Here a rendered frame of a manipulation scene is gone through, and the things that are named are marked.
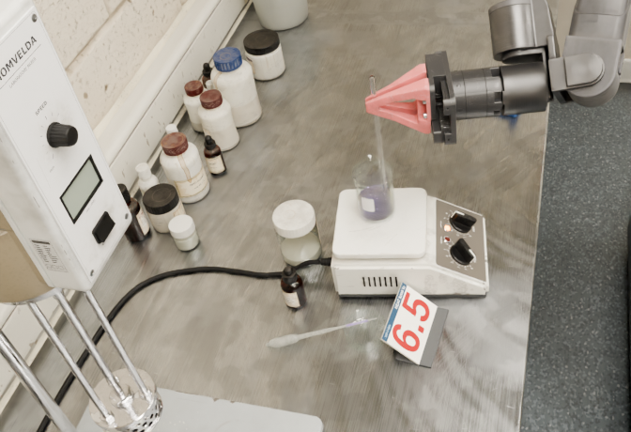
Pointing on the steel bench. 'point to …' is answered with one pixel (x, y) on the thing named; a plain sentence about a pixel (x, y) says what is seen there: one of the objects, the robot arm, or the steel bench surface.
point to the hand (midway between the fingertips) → (373, 104)
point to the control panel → (457, 239)
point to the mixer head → (48, 170)
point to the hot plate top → (403, 247)
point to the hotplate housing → (406, 272)
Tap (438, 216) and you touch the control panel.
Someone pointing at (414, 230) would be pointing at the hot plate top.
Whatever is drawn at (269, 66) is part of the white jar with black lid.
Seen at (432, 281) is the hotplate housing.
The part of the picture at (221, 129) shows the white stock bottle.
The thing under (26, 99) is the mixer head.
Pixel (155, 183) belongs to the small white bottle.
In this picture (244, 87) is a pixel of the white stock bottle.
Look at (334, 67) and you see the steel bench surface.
